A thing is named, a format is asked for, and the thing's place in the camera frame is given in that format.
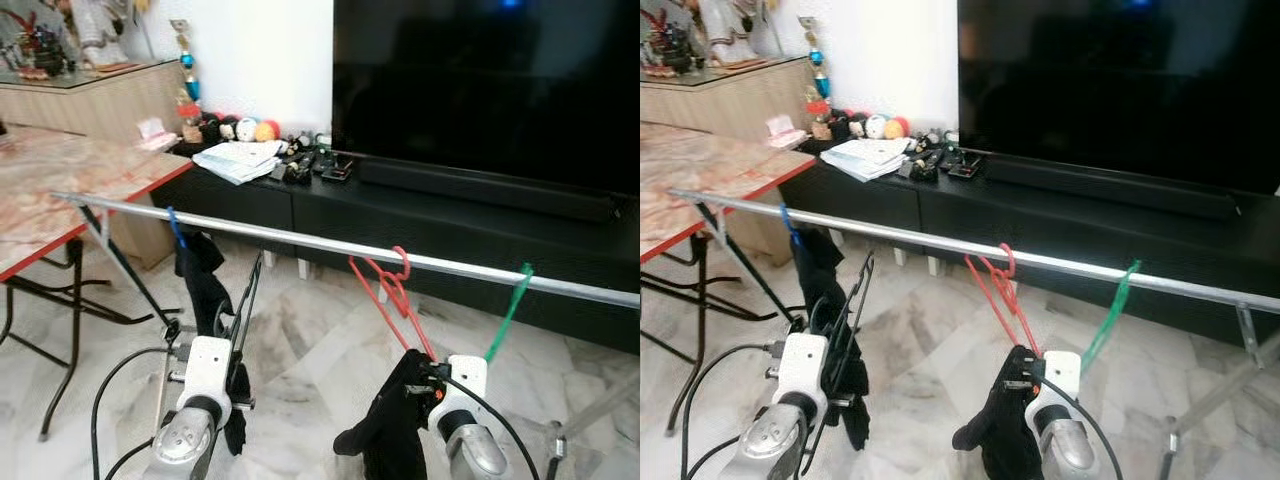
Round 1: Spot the silver metal clothes rack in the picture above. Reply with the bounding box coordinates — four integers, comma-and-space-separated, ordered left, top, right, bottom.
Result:
668, 188, 1280, 480
50, 190, 641, 480

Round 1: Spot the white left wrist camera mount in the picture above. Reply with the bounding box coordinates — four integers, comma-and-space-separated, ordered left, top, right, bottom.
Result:
778, 332, 831, 421
178, 336, 235, 429

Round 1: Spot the black polo shirt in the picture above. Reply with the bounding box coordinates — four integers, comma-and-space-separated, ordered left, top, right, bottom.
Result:
790, 226, 871, 451
175, 230, 253, 457

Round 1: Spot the black soundbar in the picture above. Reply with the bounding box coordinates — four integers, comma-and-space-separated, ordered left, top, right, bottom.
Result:
985, 153, 1241, 221
355, 155, 621, 223

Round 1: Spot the pink tissue box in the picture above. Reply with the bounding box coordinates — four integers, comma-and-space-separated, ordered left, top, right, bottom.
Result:
765, 114, 807, 148
135, 117, 176, 151

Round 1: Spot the green plastic hanger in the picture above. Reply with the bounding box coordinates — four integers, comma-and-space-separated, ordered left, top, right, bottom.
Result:
484, 263, 535, 363
1080, 260, 1141, 376

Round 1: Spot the wooden glass-topped cabinet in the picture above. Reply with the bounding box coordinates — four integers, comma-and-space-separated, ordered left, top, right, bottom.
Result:
640, 58, 816, 141
0, 60, 191, 269

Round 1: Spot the black tv console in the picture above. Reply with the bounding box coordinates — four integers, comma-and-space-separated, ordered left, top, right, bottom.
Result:
150, 140, 641, 356
780, 138, 1280, 351

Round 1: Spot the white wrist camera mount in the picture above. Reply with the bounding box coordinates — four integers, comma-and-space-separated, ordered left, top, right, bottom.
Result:
1035, 350, 1084, 426
430, 355, 489, 433
778, 332, 831, 421
178, 336, 235, 429

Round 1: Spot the black television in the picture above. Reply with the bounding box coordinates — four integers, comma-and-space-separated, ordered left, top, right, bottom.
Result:
332, 0, 641, 196
958, 0, 1280, 196

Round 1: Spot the white porcelain figurine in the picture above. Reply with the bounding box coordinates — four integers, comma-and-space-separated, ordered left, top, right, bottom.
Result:
700, 0, 766, 69
72, 0, 136, 71

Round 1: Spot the white paper stack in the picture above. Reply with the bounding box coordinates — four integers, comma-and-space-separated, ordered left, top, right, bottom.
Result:
820, 137, 916, 183
192, 140, 286, 186

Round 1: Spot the red plastic hanger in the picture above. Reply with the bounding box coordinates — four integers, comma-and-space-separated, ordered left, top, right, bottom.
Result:
963, 243, 1041, 359
348, 247, 441, 363

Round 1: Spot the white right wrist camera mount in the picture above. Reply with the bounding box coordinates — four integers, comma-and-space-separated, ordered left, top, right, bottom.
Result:
430, 355, 489, 433
1035, 350, 1084, 426

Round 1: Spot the black shirt green logo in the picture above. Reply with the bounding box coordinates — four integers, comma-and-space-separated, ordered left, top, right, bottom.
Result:
333, 348, 441, 480
952, 345, 1046, 480

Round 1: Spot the blue gold trophy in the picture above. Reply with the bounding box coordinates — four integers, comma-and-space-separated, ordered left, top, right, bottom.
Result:
170, 18, 203, 106
800, 15, 833, 101

